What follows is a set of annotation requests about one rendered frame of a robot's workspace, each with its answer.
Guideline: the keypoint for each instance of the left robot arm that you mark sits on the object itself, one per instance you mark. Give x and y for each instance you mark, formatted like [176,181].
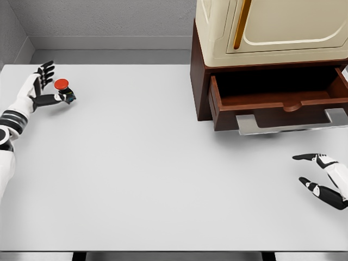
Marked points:
[8,127]

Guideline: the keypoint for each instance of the brown wooden cabinet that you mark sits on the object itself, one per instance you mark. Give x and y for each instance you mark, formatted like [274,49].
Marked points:
[198,89]

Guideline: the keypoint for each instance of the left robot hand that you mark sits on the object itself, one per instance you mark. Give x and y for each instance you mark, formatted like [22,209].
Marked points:
[32,87]

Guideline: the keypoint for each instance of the red button switch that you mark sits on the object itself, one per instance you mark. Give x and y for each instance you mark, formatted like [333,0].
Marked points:
[64,89]

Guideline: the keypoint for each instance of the brown wooden drawer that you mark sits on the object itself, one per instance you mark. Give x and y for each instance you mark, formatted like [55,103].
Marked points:
[272,106]

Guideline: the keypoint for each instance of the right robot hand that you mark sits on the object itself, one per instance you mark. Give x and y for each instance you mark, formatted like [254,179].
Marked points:
[333,170]

